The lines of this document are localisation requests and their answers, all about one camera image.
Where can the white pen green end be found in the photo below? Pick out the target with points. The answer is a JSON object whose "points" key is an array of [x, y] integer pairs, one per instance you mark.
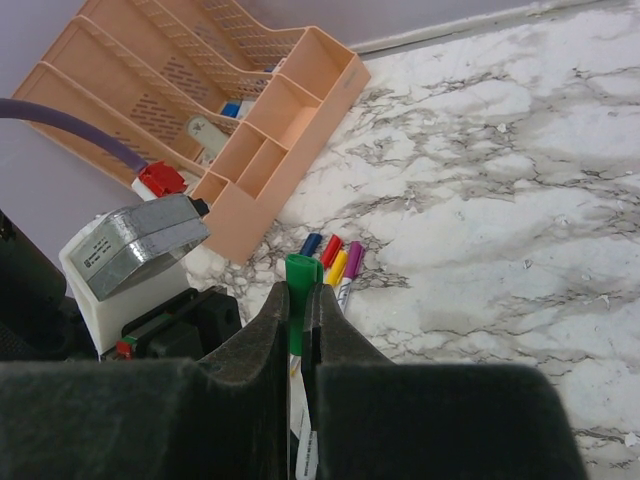
{"points": [[305, 459]]}

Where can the yellow pen cap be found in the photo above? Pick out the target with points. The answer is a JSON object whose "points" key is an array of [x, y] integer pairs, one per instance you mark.
{"points": [[335, 273]]}

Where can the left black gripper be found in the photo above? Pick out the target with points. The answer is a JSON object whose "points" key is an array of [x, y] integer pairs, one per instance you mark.
{"points": [[192, 324]]}

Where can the white pen purple end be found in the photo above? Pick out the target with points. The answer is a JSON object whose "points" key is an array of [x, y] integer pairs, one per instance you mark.
{"points": [[344, 291]]}

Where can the green pen cap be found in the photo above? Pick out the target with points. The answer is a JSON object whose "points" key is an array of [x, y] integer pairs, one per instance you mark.
{"points": [[302, 273]]}

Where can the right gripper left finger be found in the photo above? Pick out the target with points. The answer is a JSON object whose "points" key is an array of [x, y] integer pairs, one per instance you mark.
{"points": [[223, 417]]}

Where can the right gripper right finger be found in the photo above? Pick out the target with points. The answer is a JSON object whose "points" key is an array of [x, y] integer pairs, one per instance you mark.
{"points": [[376, 419]]}

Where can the purple pen cap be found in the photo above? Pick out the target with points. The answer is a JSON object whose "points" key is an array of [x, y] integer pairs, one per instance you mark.
{"points": [[355, 257]]}

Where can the red pen cap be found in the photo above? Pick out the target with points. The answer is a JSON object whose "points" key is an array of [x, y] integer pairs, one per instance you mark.
{"points": [[331, 251]]}

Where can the blue pen cap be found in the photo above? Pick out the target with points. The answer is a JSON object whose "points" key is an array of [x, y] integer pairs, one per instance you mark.
{"points": [[311, 244]]}

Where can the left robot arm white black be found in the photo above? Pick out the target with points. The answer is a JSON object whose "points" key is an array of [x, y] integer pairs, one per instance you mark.
{"points": [[39, 322]]}

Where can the orange mesh file organizer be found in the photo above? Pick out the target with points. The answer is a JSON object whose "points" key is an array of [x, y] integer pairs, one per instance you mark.
{"points": [[139, 70]]}

